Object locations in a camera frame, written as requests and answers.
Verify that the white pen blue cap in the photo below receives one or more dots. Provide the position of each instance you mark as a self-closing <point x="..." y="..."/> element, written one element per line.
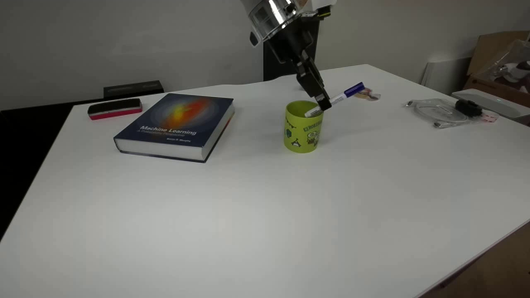
<point x="345" y="95"/>

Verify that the black and red eraser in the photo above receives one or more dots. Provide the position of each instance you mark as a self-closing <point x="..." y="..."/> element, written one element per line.
<point x="114" y="109"/>

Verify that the dark blue hardcover book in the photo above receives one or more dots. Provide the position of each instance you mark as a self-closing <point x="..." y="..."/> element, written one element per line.
<point x="177" y="127"/>

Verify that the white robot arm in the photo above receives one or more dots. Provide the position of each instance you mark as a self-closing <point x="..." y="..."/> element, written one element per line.
<point x="282" y="27"/>

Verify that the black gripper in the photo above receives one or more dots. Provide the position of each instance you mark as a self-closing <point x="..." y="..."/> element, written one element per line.
<point x="295" y="47"/>

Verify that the cardboard box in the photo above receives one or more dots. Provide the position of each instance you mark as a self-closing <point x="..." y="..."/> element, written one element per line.
<point x="494" y="57"/>

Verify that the white bin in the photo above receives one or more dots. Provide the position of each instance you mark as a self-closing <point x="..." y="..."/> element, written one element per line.
<point x="446" y="74"/>

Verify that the yellow-green printed mug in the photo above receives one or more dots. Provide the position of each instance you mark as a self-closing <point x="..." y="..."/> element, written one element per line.
<point x="300" y="132"/>

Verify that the black strap object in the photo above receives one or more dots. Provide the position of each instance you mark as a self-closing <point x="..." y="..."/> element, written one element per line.
<point x="469" y="109"/>

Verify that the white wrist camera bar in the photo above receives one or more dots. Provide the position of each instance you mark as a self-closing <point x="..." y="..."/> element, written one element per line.
<point x="316" y="8"/>

